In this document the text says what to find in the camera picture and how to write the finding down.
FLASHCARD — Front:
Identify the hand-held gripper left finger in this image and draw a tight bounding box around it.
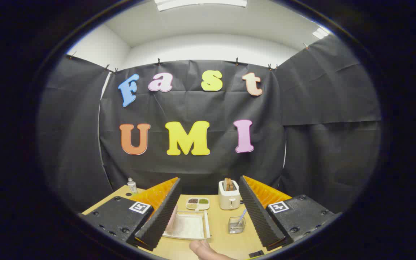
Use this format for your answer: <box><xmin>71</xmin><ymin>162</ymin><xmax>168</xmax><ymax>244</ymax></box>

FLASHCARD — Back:
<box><xmin>79</xmin><ymin>177</ymin><xmax>182</xmax><ymax>252</ymax></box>

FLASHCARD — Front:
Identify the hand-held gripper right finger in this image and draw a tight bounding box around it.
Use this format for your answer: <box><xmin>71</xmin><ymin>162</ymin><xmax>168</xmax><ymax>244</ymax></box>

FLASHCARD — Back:
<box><xmin>238</xmin><ymin>175</ymin><xmax>342</xmax><ymax>252</ymax></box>

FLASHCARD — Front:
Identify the pink plate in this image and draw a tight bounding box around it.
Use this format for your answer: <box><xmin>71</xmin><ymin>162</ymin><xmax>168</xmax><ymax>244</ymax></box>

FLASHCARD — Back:
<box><xmin>167</xmin><ymin>206</ymin><xmax>178</xmax><ymax>233</ymax></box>

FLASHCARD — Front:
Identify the clear wire basket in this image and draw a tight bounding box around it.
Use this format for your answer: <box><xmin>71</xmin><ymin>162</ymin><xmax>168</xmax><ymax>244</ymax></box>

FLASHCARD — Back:
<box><xmin>228</xmin><ymin>216</ymin><xmax>246</xmax><ymax>234</ymax></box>

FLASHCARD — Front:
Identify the white wire dish rack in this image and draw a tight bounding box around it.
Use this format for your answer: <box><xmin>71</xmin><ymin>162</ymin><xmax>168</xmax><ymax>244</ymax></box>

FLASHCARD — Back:
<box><xmin>162</xmin><ymin>206</ymin><xmax>211</xmax><ymax>241</ymax></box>

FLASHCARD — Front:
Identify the cream toaster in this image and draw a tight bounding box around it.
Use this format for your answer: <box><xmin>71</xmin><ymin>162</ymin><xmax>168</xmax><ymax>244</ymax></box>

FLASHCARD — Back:
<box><xmin>218</xmin><ymin>180</ymin><xmax>241</xmax><ymax>211</ymax></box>

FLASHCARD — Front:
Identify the white divided grain tray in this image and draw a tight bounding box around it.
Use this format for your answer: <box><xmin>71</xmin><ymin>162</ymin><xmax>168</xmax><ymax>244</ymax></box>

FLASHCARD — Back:
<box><xmin>186</xmin><ymin>197</ymin><xmax>211</xmax><ymax>211</ymax></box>

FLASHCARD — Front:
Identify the long ceiling light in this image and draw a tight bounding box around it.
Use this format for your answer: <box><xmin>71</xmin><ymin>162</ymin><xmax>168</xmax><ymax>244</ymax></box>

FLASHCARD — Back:
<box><xmin>155</xmin><ymin>0</ymin><xmax>248</xmax><ymax>11</ymax></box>

